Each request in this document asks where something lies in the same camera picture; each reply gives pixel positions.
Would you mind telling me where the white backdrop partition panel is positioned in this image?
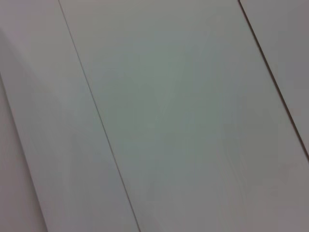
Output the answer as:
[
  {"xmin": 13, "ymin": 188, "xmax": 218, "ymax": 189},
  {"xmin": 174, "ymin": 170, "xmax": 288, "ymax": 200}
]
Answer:
[
  {"xmin": 239, "ymin": 0, "xmax": 309, "ymax": 155},
  {"xmin": 59, "ymin": 0, "xmax": 309, "ymax": 232},
  {"xmin": 0, "ymin": 0, "xmax": 141, "ymax": 232}
]

